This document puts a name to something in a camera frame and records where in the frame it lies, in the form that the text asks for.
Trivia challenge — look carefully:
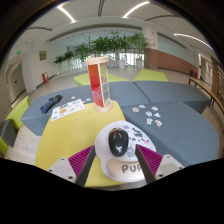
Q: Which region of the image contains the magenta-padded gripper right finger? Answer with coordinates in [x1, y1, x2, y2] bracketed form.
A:
[134, 144, 185, 185]

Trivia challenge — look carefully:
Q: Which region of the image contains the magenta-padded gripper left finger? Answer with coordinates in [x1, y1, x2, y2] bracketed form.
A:
[46, 145, 97, 188]

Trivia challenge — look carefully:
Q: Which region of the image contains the black computer mouse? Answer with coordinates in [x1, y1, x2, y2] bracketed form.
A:
[107, 127, 130, 157]

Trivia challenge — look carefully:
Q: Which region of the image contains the white printed mouse pad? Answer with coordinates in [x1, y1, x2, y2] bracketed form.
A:
[94, 120, 158, 183]

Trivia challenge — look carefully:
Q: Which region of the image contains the printed sticker sheet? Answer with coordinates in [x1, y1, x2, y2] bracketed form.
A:
[50, 98, 86, 122]

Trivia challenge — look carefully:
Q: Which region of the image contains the dark blue folded umbrella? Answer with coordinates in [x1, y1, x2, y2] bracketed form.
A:
[40, 94, 63, 115]

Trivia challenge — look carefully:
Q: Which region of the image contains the dark grey seat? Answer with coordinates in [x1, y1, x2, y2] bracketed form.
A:
[0, 119, 18, 148]

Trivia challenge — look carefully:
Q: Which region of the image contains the lime green sofa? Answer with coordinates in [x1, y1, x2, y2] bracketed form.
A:
[4, 95, 31, 131]

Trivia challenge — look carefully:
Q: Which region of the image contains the lime green seat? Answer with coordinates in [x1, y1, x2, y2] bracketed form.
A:
[0, 136, 8, 156]

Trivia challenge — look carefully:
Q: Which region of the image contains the red panel tower stand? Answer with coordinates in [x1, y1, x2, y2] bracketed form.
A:
[84, 56, 114, 113]

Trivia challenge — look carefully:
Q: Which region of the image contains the lime green upholstered bench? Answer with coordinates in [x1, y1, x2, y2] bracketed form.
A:
[73, 72, 131, 88]
[132, 68, 169, 83]

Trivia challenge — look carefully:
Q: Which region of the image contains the white door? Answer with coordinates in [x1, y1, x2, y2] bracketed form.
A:
[9, 62, 27, 98]

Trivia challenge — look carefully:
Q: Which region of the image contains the group of potted plants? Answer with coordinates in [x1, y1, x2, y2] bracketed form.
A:
[53, 31, 151, 73]

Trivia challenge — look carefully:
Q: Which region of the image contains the group of ceiling lights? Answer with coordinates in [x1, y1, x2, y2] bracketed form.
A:
[56, 0, 214, 51]

